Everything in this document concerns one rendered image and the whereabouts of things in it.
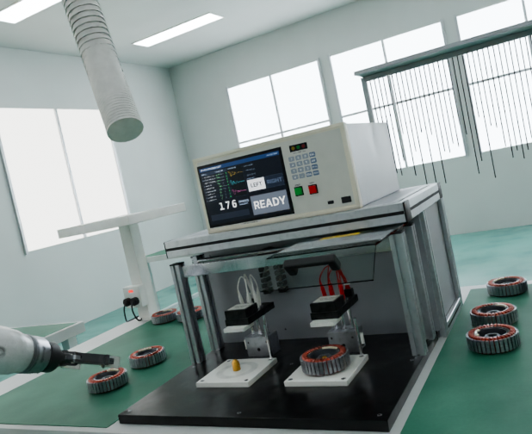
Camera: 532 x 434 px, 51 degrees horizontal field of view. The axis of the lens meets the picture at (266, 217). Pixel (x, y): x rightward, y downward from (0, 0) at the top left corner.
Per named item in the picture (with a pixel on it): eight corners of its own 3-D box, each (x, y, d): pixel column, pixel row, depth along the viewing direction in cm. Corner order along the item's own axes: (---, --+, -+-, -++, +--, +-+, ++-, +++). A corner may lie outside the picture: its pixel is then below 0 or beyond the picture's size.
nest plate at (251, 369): (249, 387, 128) (248, 381, 128) (196, 387, 135) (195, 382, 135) (277, 362, 141) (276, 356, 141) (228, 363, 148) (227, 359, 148)
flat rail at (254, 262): (399, 250, 124) (396, 237, 124) (178, 277, 154) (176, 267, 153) (399, 248, 125) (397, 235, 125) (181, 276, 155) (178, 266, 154)
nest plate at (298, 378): (348, 386, 116) (346, 380, 116) (284, 387, 123) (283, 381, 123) (368, 358, 129) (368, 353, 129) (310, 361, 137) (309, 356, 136)
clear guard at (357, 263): (373, 281, 102) (366, 249, 101) (259, 293, 113) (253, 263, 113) (412, 244, 130) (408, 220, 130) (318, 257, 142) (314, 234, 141)
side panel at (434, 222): (447, 337, 139) (423, 211, 137) (435, 337, 140) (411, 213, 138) (463, 304, 163) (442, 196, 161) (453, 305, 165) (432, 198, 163)
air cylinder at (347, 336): (359, 352, 135) (355, 330, 135) (330, 353, 139) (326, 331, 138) (365, 344, 140) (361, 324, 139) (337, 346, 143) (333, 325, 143)
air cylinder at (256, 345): (272, 356, 147) (268, 336, 146) (248, 356, 150) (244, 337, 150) (281, 349, 151) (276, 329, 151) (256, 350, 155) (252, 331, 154)
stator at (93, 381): (112, 393, 150) (109, 381, 149) (80, 395, 154) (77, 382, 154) (137, 377, 160) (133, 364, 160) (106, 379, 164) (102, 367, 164)
